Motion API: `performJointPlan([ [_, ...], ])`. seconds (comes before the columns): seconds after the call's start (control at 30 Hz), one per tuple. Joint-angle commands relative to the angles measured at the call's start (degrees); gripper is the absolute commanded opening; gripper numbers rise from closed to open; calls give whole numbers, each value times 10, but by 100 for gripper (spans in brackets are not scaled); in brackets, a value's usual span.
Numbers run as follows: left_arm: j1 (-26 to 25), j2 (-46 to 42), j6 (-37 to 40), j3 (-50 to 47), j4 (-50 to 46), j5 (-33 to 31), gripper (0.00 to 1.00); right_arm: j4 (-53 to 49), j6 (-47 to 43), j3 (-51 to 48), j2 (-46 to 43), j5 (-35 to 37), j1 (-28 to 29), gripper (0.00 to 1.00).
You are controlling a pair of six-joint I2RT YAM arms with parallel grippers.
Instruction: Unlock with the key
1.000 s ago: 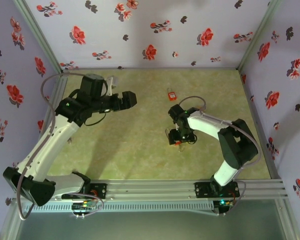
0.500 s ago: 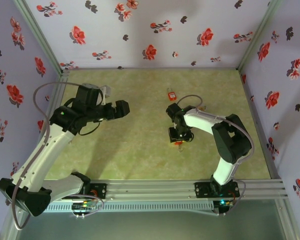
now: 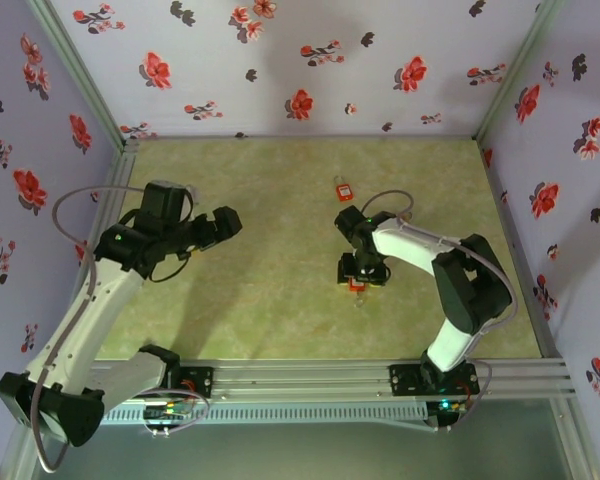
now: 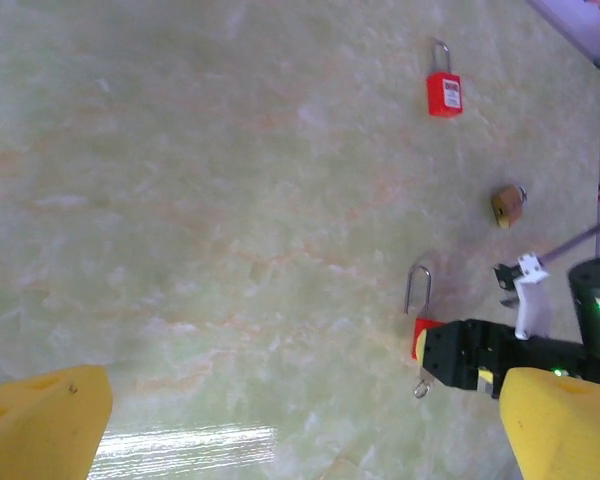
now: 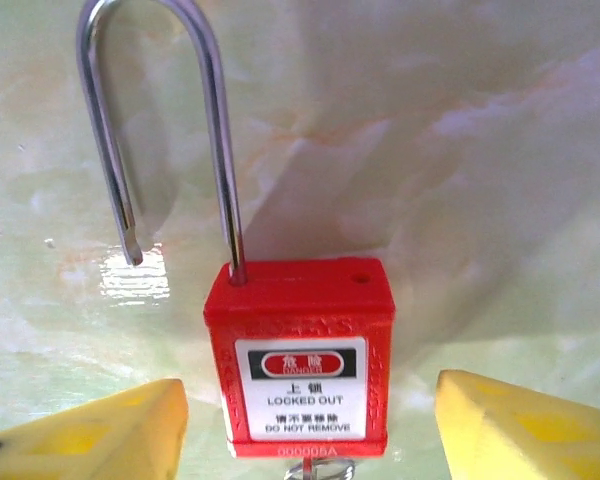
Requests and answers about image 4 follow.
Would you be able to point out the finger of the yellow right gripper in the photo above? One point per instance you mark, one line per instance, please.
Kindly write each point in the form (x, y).
(421, 347)
(489, 384)

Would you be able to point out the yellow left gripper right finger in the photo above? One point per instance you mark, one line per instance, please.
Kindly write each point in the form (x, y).
(565, 430)

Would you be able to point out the small brass padlock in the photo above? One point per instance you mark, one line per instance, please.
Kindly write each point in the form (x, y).
(507, 207)

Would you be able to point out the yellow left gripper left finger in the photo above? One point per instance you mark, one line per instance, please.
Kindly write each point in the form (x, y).
(40, 425)

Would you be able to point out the red padlock with label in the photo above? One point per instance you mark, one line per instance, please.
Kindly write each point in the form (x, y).
(444, 95)
(422, 327)

